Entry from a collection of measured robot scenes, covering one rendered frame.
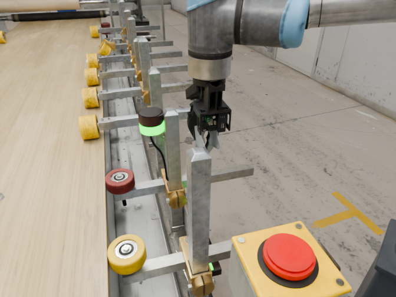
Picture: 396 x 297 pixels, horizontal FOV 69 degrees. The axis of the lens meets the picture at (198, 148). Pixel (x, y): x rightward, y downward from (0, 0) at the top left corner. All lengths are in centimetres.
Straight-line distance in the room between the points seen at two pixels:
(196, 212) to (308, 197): 172
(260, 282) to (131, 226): 88
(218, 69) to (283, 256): 42
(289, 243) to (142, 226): 87
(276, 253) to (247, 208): 178
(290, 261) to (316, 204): 194
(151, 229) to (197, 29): 72
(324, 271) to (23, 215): 71
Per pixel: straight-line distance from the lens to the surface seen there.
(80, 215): 77
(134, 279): 73
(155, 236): 105
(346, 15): 70
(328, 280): 26
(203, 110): 63
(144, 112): 71
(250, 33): 56
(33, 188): 91
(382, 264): 116
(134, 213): 114
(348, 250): 198
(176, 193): 82
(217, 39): 57
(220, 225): 190
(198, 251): 63
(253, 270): 25
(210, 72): 59
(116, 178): 84
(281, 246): 25
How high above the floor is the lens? 143
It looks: 34 degrees down
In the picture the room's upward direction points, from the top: straight up
